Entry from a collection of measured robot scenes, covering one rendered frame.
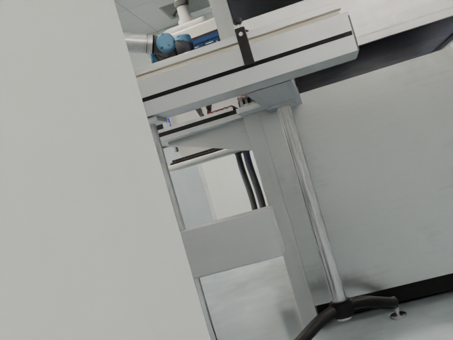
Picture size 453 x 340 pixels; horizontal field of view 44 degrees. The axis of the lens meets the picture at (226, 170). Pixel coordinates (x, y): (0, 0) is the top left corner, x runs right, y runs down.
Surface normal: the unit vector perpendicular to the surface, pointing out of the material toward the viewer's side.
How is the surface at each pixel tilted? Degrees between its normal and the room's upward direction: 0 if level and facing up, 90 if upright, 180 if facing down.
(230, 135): 90
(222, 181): 90
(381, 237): 90
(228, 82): 90
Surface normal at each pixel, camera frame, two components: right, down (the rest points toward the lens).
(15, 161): 0.94, -0.28
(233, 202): -0.18, 0.03
